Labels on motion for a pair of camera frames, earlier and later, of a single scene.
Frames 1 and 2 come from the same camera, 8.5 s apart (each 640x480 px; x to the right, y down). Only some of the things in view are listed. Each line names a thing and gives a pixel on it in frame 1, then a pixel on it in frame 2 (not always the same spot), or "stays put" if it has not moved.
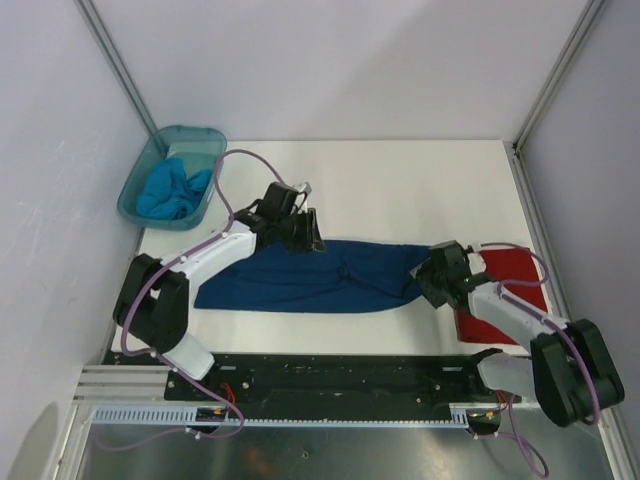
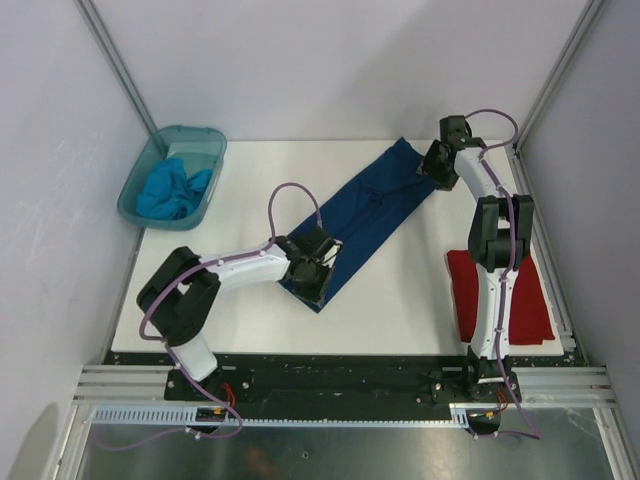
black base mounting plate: (356, 380) stays put
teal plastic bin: (173, 182) stays put
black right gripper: (425, 272) to (446, 182)
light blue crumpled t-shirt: (169, 194) stays put
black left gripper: (303, 244) to (315, 294)
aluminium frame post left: (100, 31) stays put
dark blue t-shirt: (345, 277) to (368, 223)
